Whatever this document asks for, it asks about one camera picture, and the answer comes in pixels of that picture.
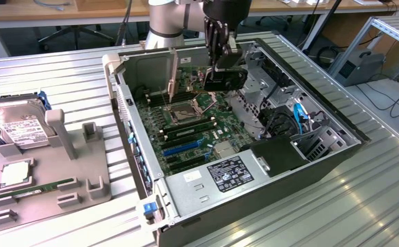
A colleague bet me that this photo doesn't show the CPU socket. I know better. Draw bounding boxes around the CPU socket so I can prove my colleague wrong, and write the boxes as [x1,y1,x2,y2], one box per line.
[167,101,207,125]

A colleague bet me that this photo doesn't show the silver hard disk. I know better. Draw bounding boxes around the silver hard disk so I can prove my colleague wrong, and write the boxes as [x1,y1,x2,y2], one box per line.
[0,99,57,150]

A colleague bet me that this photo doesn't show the black office chair base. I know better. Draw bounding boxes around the black office chair base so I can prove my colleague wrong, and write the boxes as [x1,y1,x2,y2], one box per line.
[242,14,294,27]
[36,24,115,51]

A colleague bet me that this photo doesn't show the grey power supply unit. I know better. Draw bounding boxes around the grey power supply unit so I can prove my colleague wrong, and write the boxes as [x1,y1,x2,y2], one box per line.
[163,149,272,218]

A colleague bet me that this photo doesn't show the black wire bundle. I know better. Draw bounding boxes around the black wire bundle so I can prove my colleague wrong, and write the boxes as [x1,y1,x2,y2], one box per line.
[256,104,302,141]

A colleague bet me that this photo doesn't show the hard drive in blue caddy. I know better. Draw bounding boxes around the hard drive in blue caddy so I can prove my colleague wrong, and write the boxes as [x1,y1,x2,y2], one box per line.
[0,88,52,114]

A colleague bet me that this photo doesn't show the grey parts rack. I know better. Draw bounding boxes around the grey parts rack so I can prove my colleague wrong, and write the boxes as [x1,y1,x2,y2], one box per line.
[0,109,114,234]

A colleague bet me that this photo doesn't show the thin black cable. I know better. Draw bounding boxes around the thin black cable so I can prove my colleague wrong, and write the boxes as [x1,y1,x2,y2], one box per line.
[355,82,399,123]

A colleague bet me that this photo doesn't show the coiled black cable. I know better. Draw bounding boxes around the coiled black cable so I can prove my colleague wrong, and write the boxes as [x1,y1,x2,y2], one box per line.
[315,45,339,65]

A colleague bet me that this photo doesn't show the grey box with handle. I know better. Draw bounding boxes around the grey box with handle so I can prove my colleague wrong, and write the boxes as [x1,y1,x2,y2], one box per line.
[329,48,389,87]

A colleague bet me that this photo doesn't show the green motherboard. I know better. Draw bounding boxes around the green motherboard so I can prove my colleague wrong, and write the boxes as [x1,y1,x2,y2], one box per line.
[132,83,247,178]

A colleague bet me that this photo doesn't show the wooden desk white legs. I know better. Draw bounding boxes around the wooden desk white legs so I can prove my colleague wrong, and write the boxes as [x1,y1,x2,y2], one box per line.
[0,0,152,59]
[240,0,399,51]

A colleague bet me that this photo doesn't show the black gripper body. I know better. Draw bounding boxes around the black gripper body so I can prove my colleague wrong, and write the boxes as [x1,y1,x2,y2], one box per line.
[202,0,252,26]

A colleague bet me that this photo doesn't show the black air shroud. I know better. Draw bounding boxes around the black air shroud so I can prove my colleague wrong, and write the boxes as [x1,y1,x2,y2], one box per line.
[239,135,311,179]

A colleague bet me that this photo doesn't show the black expansion slot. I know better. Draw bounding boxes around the black expansion slot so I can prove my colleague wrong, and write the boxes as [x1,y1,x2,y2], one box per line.
[166,153,206,166]
[168,159,210,173]
[160,137,200,150]

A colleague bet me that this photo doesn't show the silver drive cage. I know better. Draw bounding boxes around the silver drive cage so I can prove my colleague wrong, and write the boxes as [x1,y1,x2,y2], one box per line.
[235,42,315,141]

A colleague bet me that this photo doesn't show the blue wire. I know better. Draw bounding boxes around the blue wire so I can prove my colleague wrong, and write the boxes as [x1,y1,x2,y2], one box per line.
[291,102,311,135]

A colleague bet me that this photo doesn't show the metal socket cover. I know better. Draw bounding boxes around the metal socket cover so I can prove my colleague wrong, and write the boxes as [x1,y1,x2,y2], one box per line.
[191,90,218,114]

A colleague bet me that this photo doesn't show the black stand pole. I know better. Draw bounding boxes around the black stand pole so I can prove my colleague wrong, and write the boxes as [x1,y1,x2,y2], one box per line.
[302,0,343,56]

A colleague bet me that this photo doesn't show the silver disk bay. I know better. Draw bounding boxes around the silver disk bay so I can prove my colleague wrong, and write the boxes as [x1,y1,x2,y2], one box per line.
[290,125,354,163]

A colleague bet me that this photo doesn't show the blue expansion slot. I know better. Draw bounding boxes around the blue expansion slot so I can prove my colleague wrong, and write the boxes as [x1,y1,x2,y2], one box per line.
[163,142,204,157]

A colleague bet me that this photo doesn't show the black RAM slot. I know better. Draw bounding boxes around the black RAM slot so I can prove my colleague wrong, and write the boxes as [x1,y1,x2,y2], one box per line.
[147,93,194,108]
[144,87,192,101]

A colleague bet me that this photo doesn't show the aluminium profile frame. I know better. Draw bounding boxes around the aluminium profile frame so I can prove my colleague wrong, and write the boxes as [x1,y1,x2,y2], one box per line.
[327,14,399,87]

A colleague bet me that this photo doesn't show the silver CPU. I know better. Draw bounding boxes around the silver CPU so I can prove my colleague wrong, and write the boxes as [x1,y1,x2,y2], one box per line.
[0,162,32,188]

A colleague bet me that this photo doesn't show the green RAM stick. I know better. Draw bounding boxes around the green RAM stick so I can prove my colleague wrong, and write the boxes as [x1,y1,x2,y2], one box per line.
[0,180,74,201]

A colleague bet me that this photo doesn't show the silver chipset heatsink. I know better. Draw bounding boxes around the silver chipset heatsink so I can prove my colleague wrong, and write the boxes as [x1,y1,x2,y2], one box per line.
[214,142,238,158]

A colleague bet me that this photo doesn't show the light blue cable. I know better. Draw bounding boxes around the light blue cable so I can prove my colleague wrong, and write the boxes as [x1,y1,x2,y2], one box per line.
[33,0,72,11]

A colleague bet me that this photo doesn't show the hanging grey cable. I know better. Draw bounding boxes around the hanging grey cable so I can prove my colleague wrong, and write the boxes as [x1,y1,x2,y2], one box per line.
[119,0,134,47]

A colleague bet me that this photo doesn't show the graphics card with metal bracket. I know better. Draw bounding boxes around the graphics card with metal bracket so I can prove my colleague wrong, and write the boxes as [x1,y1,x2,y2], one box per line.
[167,47,248,104]

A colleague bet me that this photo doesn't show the open black PC case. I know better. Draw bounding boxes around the open black PC case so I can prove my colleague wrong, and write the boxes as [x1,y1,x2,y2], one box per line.
[103,37,371,247]

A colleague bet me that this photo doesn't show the thin locking lever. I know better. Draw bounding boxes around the thin locking lever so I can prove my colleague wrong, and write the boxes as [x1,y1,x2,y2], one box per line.
[159,86,170,112]

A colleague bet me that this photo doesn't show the blue case latch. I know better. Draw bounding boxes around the blue case latch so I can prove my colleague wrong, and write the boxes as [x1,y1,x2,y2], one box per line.
[142,202,158,216]

